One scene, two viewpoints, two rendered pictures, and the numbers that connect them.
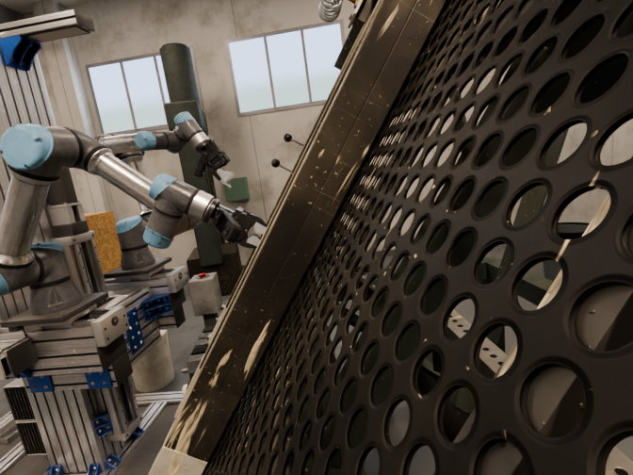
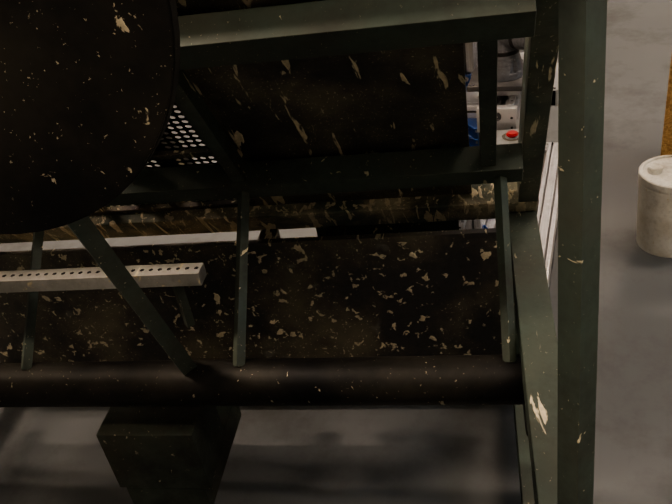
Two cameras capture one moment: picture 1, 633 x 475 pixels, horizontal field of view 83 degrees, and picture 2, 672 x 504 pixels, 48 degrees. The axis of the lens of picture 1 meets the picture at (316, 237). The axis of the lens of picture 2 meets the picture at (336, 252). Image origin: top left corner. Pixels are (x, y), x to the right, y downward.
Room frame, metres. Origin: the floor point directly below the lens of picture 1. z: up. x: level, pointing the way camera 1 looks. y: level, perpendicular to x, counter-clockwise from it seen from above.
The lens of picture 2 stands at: (1.73, -1.75, 2.09)
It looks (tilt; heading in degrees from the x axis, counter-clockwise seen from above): 34 degrees down; 106
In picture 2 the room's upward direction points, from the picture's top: 10 degrees counter-clockwise
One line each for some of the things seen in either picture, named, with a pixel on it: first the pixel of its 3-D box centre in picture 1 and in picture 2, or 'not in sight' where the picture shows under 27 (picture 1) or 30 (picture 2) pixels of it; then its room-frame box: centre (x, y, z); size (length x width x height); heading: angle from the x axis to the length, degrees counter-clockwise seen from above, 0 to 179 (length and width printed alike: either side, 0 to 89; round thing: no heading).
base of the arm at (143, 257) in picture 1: (136, 254); (502, 60); (1.69, 0.87, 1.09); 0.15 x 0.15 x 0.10
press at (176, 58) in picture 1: (199, 175); not in sight; (4.47, 1.32, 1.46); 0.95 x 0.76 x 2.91; 173
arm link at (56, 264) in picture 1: (42, 260); not in sight; (1.19, 0.93, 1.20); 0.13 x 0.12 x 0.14; 169
